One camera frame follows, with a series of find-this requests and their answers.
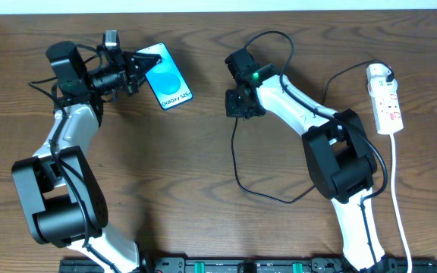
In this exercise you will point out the white USB charger plug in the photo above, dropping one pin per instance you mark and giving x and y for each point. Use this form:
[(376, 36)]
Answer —
[(380, 70)]

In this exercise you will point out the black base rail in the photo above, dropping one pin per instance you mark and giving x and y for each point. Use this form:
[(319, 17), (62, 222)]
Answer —
[(317, 264)]

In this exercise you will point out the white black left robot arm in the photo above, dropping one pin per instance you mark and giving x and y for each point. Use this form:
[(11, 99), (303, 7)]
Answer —
[(59, 194)]

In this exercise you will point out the white power strip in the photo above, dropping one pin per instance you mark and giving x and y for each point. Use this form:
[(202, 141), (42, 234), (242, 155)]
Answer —
[(386, 108)]

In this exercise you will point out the blue Galaxy smartphone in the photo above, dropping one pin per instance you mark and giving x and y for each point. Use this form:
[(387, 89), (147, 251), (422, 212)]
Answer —
[(166, 80)]

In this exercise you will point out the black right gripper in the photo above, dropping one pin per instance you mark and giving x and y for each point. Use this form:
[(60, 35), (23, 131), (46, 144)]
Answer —
[(234, 103)]

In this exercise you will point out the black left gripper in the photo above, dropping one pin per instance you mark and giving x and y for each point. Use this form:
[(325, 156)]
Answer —
[(128, 70)]

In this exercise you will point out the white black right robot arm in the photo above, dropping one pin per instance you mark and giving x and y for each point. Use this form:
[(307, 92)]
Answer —
[(341, 161)]

